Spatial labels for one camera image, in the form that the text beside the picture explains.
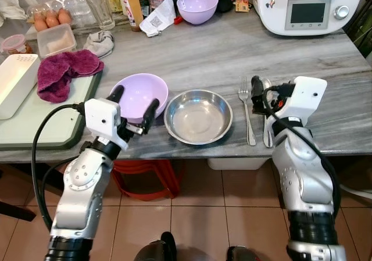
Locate silver metal fork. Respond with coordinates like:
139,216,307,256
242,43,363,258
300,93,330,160
238,76,257,147

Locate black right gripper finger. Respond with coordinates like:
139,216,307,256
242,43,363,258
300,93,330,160
251,74,266,114

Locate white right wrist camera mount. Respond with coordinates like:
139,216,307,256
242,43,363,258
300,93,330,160
279,76,328,123

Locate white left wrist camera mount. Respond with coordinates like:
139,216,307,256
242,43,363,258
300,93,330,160
84,98,122,152

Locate black right robot foot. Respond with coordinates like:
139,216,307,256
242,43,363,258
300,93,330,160
226,246,263,261

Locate white kitchen appliance with screen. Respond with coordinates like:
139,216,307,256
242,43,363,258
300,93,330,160
254,0,366,37

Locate clear plastic food box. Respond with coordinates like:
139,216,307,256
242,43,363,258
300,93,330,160
36,23,78,59

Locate small yellow box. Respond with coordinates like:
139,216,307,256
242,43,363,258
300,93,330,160
234,0,251,13

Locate green plant leaves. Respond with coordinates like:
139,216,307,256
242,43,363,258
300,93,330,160
345,0,372,59

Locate black round object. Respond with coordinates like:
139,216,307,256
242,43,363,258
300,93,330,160
214,0,235,13

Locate white box under table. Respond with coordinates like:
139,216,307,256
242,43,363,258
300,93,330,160
207,158,270,171

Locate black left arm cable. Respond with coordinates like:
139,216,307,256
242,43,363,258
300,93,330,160
31,102,89,234

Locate white curved tube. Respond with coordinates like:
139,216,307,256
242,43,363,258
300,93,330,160
339,182,372,202

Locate brown egg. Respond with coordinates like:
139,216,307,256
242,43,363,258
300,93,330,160
45,11,61,29
57,8,73,26
33,17,49,33

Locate clear tall glass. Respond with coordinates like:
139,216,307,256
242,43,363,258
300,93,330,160
78,0,116,31

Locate white paper bag QR code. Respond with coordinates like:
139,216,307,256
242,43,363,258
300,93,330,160
139,0,177,38

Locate white rectangular container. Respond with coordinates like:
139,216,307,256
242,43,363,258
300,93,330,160
0,53,42,121

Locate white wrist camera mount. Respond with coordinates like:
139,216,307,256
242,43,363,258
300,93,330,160
84,98,122,152
279,76,328,123

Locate stainless steel bowl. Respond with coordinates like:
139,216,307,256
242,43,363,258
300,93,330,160
163,89,234,146

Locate lavender plastic bowl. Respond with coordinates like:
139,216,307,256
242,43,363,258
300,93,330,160
176,0,220,26
117,73,170,124

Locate magenta towel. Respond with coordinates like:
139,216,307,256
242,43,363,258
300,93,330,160
37,49,106,104

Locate silver metal spoon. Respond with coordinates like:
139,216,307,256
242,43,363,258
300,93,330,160
262,78,276,149

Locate clear plastic egg carton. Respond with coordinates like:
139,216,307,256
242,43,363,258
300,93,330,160
26,0,77,33

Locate pale green tray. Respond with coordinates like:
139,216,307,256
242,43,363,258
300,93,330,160
0,69,103,152

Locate white crumpled cloth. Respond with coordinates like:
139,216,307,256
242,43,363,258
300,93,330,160
0,0,27,27

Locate jar with pink lid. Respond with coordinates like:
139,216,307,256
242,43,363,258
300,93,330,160
0,34,33,56

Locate dark furniture leg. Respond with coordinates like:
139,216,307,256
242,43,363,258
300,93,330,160
0,162,65,222

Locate black left robot foot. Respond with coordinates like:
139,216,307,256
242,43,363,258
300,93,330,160
133,231,178,261

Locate grey crumpled cloth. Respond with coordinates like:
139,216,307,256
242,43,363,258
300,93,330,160
83,30,116,59

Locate orange cylindrical bottle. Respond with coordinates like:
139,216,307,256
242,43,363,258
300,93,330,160
117,0,145,33

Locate black robot foot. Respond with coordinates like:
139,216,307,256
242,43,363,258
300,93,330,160
133,231,178,261
226,246,263,261

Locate red plastic stool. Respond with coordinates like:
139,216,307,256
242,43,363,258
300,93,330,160
111,159,183,202

